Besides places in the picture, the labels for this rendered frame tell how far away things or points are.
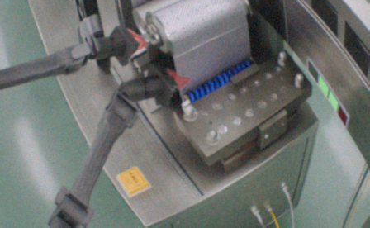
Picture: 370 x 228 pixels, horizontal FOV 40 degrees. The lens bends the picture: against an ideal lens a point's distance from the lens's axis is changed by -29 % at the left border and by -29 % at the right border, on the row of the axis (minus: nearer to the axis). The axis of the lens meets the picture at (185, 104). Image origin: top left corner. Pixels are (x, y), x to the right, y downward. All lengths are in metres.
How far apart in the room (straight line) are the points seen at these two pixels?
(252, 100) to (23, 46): 2.05
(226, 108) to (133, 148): 0.30
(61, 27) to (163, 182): 0.78
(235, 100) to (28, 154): 1.56
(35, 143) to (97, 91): 1.14
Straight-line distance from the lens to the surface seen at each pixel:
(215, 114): 1.83
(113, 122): 1.64
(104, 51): 1.59
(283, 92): 1.88
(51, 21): 2.39
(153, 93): 1.75
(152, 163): 1.93
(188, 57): 1.76
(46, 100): 3.27
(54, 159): 3.07
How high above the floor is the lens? 2.60
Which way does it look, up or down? 58 degrees down
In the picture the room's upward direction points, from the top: 11 degrees counter-clockwise
